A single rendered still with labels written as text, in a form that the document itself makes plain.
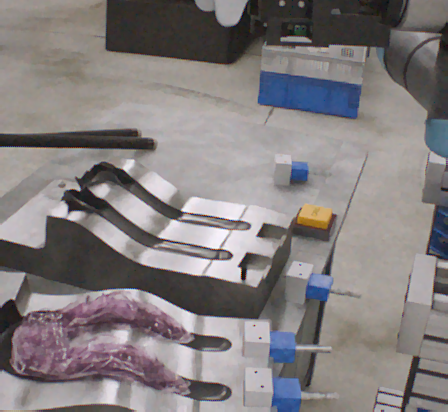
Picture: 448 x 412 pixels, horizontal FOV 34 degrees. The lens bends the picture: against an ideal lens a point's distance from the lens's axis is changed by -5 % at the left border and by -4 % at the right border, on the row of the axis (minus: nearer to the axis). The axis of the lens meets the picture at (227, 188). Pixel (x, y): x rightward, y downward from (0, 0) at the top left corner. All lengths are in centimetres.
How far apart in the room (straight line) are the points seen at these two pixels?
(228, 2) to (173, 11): 469
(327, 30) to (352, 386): 189
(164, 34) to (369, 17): 469
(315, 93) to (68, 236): 329
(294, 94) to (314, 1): 388
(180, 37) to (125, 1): 47
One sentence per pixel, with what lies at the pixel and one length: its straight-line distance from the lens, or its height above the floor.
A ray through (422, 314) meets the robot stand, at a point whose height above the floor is 98.
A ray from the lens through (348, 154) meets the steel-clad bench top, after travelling 193.
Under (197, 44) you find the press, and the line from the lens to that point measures 526.
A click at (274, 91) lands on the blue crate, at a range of 449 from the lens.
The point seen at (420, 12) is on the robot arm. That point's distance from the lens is 64.
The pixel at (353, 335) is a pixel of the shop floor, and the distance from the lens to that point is 263.
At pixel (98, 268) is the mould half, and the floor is 85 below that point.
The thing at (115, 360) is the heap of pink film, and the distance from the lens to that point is 100.
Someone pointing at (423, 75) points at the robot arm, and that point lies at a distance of 74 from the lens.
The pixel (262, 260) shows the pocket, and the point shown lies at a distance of 129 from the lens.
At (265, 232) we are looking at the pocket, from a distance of 138.
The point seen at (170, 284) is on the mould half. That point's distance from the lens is 125.
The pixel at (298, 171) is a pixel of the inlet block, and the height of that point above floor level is 84.
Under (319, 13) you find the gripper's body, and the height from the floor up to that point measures 142.
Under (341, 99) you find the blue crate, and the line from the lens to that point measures 446.
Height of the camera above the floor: 155
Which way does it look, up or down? 26 degrees down
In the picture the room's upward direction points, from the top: 4 degrees clockwise
